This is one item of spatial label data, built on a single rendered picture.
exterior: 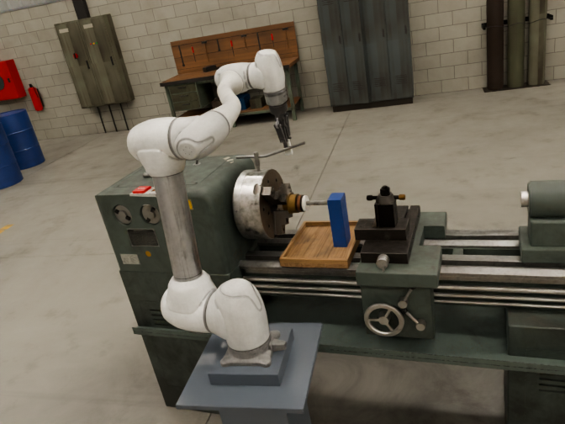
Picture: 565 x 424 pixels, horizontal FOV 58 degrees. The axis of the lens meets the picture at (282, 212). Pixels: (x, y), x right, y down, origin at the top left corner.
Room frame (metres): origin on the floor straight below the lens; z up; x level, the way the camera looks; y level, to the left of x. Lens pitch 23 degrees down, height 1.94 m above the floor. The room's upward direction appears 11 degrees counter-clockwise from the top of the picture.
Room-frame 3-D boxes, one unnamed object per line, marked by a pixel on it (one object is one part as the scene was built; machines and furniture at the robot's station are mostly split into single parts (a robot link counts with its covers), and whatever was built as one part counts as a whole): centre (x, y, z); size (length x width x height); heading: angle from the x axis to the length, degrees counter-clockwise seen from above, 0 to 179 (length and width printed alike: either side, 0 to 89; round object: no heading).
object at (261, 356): (1.47, 0.18, 0.83); 0.22 x 0.18 x 0.06; 74
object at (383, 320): (1.66, -0.38, 0.73); 0.27 x 0.12 x 0.27; 66
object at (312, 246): (2.02, -0.16, 0.88); 0.36 x 0.30 x 0.04; 156
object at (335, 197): (1.98, -0.23, 1.00); 0.08 x 0.06 x 0.23; 156
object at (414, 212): (1.88, -0.43, 0.95); 0.43 x 0.18 x 0.04; 156
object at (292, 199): (2.06, -0.06, 1.08); 0.09 x 0.09 x 0.09; 66
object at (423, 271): (1.84, -0.47, 0.89); 0.53 x 0.30 x 0.06; 156
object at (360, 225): (1.83, -0.38, 1.00); 0.20 x 0.10 x 0.05; 66
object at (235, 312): (1.48, 0.21, 0.97); 0.18 x 0.16 x 0.22; 62
